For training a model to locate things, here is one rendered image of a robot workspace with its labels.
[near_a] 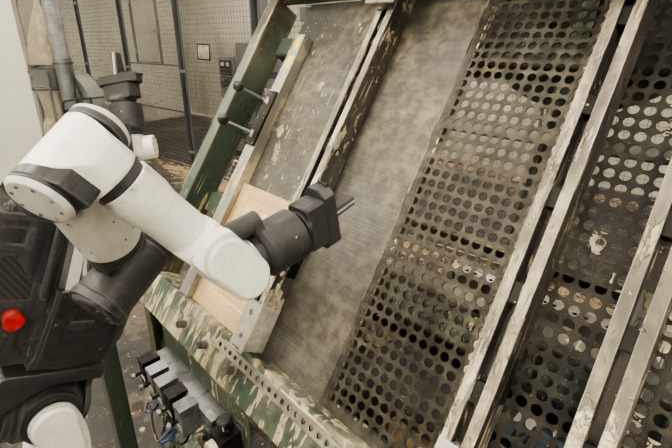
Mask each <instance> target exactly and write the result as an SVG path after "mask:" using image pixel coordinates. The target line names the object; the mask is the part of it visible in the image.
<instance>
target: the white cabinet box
mask: <svg viewBox="0 0 672 448"><path fill-rule="evenodd" d="M42 138H43V136H42V132H41V127H40V123H39V119H38V115H37V110H36V106H35V102H34V98H33V94H32V89H31V85H30V81H29V77H28V72H27V68H26V64H25V60H24V56H23V51H22V47H21V43H20V39H19V35H18V30H17V26H16V22H15V18H14V13H13V9H12V5H11V1H10V0H0V185H1V183H2V182H3V180H4V178H5V177H6V176H7V175H8V174H9V173H10V172H11V171H12V170H13V169H14V168H15V167H16V166H17V164H18V163H19V162H20V161H21V160H22V159H23V158H24V157H25V156H26V155H27V154H28V153H29V152H30V151H31V150H32V149H33V148H34V146H35V145H36V144H37V143H38V142H39V141H40V140H41V139H42Z"/></svg>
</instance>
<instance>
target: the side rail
mask: <svg viewBox="0 0 672 448"><path fill-rule="evenodd" d="M296 18H297V15H296V14H294V13H293V12H292V11H291V10H290V9H289V8H288V7H287V6H285V5H284V4H283V3H282V2H281V1H280V0H269V2H268V4H267V6H266V8H265V10H264V12H263V15H262V17H261V19H260V21H259V23H258V25H257V28H256V30H255V32H254V34H253V36H252V38H251V40H250V43H249V45H248V47H247V49H246V51H245V53H244V55H243V58H242V60H241V62H240V64H239V66H238V68H237V70H236V73H235V75H234V77H233V79H232V81H231V83H230V85H229V88H228V90H227V92H226V94H225V96H224V98H223V100H222V103H221V105H220V107H219V109H218V111H217V113H216V115H215V118H214V120H213V122H212V124H211V126H210V128H209V130H208V133H207V135H206V137H205V139H204V141H203V143H202V145H201V148H200V150H199V152H198V154H197V156H196V158H195V161H194V163H193V165H192V167H191V169H190V171H189V173H188V176H187V178H186V180H185V182H184V184H183V186H182V188H181V191H180V193H179V195H180V196H181V197H182V198H183V199H185V200H186V201H187V202H188V203H189V204H191V205H192V206H193V207H194V208H195V209H197V210H198V211H199V212H200V213H201V214H203V215H207V212H208V211H207V210H205V206H206V203H207V201H208V199H209V197H210V195H211V193H212V191H216V192H217V191H218V188H219V186H220V184H221V182H222V180H223V177H224V175H225V173H226V171H227V169H228V167H229V164H230V162H231V160H232V158H233V156H234V154H235V151H236V149H237V147H238V145H239V143H240V140H241V138H242V136H243V134H244V132H245V131H243V130H241V129H239V128H237V127H235V126H233V125H231V124H229V123H228V124H226V125H221V124H219V123H218V121H217V117H218V115H219V114H222V113H224V114H227V115H228V117H229V121H231V122H233V123H236V124H238V125H240V126H242V127H244V128H246V127H247V125H248V123H249V121H250V119H251V116H252V114H253V112H254V110H255V108H256V106H257V103H258V101H259V98H257V97H255V96H253V95H251V94H249V93H247V92H245V91H242V92H236V91H235V90H234V89H233V83H234V82H235V81H237V80H240V81H242V82H243V83H244V88H246V89H248V90H250V91H252V92H254V93H256V94H258V95H260V96H261V95H262V92H263V90H264V88H265V86H266V84H267V82H268V79H269V77H270V75H271V73H272V71H273V69H274V66H275V64H276V62H277V60H278V58H277V57H276V55H275V54H276V51H277V49H278V47H279V45H280V43H281V40H282V39H287V38H288V36H289V34H290V31H291V29H292V27H293V25H294V23H295V21H296ZM184 262H185V261H183V260H181V259H180V258H178V257H177V256H176V255H175V256H174V258H173V259H172V260H171V262H169V263H168V264H167V265H166V266H165V268H164V269H163V270H165V271H167V272H172V273H176V274H179V273H180V271H181V269H182V267H183V265H184Z"/></svg>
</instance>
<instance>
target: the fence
mask: <svg viewBox="0 0 672 448"><path fill-rule="evenodd" d="M297 37H302V39H301V41H300V44H299V46H298V48H297V50H291V49H292V47H293V45H294V43H295V41H296V38H297ZM312 42H313V41H312V40H311V39H310V38H309V37H308V36H307V35H306V34H300V35H296V36H295V39H294V41H293V43H292V45H291V47H290V49H289V52H288V54H287V56H286V58H285V60H284V63H283V65H282V67H281V69H280V71H279V73H278V76H277V78H276V80H275V82H274V84H273V87H272V89H271V91H277V92H278V95H277V97H276V100H275V102H274V104H273V106H272V108H271V111H270V113H269V115H268V117H267V119H266V122H265V124H264V126H263V128H262V130H261V133H260V135H259V137H258V139H257V141H256V144H255V146H250V145H247V144H246V146H245V148H244V150H243V152H242V154H241V157H240V159H239V161H238V163H237V165H236V167H235V170H234V172H233V174H232V176H231V178H230V181H229V183H228V185H227V187H226V189H225V192H224V194H223V196H222V198H221V200H220V202H219V205H218V207H217V209H216V211H215V213H214V216H213V218H212V219H213V220H215V221H216V222H217V223H218V224H220V225H221V226H223V225H224V224H225V223H226V221H227V219H228V217H229V215H230V212H231V210H232V208H233V206H234V204H235V201H236V199H237V197H238V195H239V193H240V190H241V188H242V186H243V184H244V183H246V184H248V183H249V181H250V179H251V177H252V174H253V172H254V170H255V168H256V166H257V163H258V161H259V159H260V157H261V155H262V152H263V150H264V148H265V146H266V144H267V141H268V139H269V137H270V135H271V133H272V130H273V128H274V126H275V124H276V121H277V119H278V117H279V115H280V113H281V110H282V108H283V106H284V104H285V102H286V99H287V97H288V95H289V93H290V91H291V88H292V86H293V84H294V82H295V80H296V77H297V75H298V73H299V71H300V69H301V66H302V64H303V62H304V60H305V58H306V55H307V53H308V51H309V49H310V47H311V44H312ZM289 55H294V57H293V59H292V61H291V63H290V66H289V68H288V69H287V68H283V67H284V65H285V62H286V60H287V58H288V56H289ZM200 278H201V276H200V275H199V274H198V272H197V271H196V269H195V268H194V267H192V266H190V268H189V270H188V272H187V275H186V277H185V279H184V281H183V283H182V286H181V288H180V291H181V292H182V293H183V294H184V295H185V296H188V297H192V296H193V294H194V292H195V289H196V287H197V285H198V283H199V281H200Z"/></svg>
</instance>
